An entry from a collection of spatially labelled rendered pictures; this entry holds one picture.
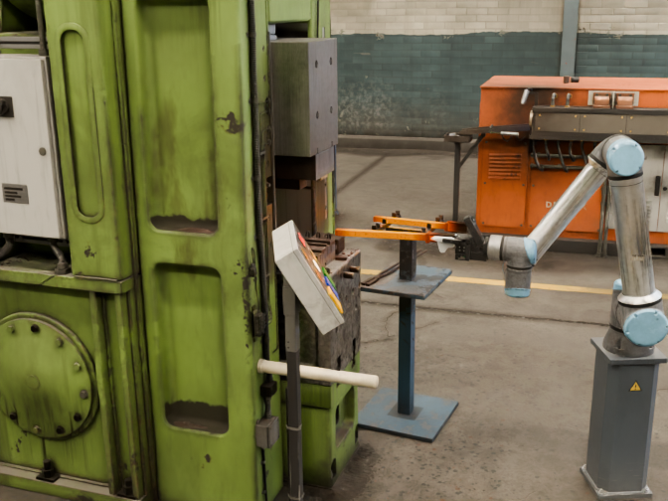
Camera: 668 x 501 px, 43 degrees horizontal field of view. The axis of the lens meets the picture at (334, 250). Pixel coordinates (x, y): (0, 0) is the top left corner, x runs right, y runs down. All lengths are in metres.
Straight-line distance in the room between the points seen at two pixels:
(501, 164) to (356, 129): 4.67
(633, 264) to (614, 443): 0.77
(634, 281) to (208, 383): 1.59
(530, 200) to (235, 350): 4.03
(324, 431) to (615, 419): 1.13
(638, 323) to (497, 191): 3.69
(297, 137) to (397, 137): 7.95
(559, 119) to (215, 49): 3.97
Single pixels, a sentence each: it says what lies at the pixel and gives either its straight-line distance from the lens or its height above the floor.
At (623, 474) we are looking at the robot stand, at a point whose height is 0.10.
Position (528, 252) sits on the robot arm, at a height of 1.04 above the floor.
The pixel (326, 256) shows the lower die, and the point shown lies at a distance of 3.25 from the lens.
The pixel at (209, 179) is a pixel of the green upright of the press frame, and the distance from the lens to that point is 2.96.
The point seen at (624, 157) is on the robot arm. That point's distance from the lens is 2.98.
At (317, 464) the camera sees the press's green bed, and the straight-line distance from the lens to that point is 3.49.
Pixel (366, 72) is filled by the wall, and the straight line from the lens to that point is 10.95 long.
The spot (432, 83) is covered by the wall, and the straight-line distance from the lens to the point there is 10.77.
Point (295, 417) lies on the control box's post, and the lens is 2.87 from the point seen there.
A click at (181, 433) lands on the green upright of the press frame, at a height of 0.32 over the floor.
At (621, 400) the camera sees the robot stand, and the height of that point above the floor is 0.43.
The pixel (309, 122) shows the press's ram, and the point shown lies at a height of 1.49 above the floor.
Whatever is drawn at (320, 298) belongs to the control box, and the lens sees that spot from 2.54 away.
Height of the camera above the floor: 1.91
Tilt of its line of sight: 17 degrees down
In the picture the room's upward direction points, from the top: 1 degrees counter-clockwise
